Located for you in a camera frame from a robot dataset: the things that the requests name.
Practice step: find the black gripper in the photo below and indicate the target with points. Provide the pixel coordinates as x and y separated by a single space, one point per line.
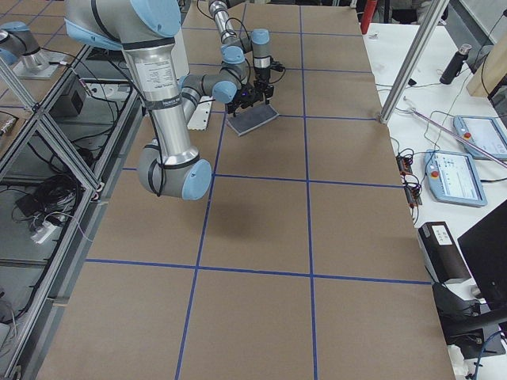
261 76
242 99

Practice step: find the pink and grey towel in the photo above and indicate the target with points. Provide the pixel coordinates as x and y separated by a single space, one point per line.
251 119

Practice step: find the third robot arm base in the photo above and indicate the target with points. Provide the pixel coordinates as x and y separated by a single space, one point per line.
19 47

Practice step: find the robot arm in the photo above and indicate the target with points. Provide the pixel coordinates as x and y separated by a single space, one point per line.
232 32
145 32

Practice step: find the red cylinder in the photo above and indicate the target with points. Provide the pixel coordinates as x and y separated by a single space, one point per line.
367 15

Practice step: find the reacher grabber stick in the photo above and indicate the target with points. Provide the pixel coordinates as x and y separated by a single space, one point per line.
412 111

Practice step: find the small circuit board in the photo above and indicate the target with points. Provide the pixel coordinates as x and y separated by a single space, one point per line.
410 182

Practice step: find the black water bottle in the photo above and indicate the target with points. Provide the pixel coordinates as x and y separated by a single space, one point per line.
455 65

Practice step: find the near blue teach pendant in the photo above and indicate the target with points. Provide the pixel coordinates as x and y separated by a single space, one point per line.
453 178

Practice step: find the blue teach pendant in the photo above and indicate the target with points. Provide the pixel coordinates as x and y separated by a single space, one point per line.
453 178
484 132

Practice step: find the far blue teach pendant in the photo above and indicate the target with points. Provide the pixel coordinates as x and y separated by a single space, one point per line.
484 132

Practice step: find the white power strip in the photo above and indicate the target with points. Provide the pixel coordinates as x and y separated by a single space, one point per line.
43 232

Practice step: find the black box with label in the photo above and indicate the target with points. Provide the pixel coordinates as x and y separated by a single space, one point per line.
442 257

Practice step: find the black monitor with stand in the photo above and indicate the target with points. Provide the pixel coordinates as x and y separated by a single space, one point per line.
469 324

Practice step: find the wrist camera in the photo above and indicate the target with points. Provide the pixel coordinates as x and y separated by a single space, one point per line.
277 66

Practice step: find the aluminium frame post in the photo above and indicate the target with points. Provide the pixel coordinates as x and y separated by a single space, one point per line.
417 47

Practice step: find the aluminium frame rail structure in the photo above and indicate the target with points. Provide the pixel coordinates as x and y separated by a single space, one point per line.
60 164

